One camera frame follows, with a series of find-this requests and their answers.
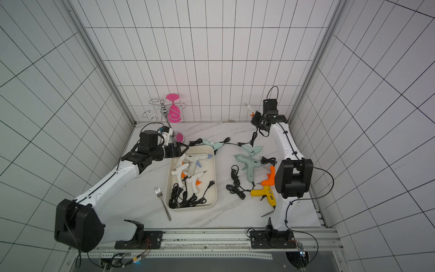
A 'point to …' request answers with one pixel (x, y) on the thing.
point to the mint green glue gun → (250, 163)
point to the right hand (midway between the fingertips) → (247, 118)
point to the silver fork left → (159, 194)
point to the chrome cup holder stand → (163, 107)
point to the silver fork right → (270, 212)
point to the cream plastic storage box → (178, 198)
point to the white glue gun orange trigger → (195, 181)
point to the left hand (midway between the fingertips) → (181, 150)
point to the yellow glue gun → (266, 191)
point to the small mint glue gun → (215, 145)
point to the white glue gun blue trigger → (193, 158)
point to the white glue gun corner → (252, 110)
